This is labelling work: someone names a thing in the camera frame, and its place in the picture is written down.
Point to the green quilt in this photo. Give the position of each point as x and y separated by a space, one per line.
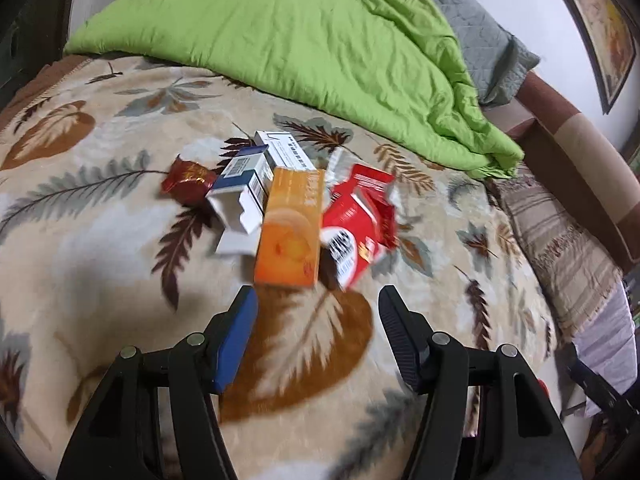
393 67

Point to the wooden glass door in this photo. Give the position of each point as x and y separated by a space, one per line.
33 33

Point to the brown beige headboard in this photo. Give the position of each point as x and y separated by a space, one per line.
577 164

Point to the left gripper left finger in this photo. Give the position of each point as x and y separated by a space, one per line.
118 434

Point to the white medicine box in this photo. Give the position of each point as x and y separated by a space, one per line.
284 150

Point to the dark red candy wrapper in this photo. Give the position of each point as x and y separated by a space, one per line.
188 182

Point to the red white crumpled packet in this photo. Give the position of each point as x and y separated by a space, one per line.
334 163

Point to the lavender cloth covered table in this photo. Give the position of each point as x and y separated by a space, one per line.
607 346

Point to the orange medicine box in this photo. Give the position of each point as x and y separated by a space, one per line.
289 248

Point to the leaf pattern bed blanket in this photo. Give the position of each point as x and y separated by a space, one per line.
95 256

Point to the framed wall picture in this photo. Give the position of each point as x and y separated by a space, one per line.
610 45

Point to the red white snack bag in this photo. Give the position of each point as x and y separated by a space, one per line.
358 227

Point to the grey quilted pillow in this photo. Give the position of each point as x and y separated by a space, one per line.
498 61

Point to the brown striped pillow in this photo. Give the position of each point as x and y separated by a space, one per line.
576 273

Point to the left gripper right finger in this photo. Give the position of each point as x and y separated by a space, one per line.
486 415

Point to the blue white box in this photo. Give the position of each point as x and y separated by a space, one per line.
239 197

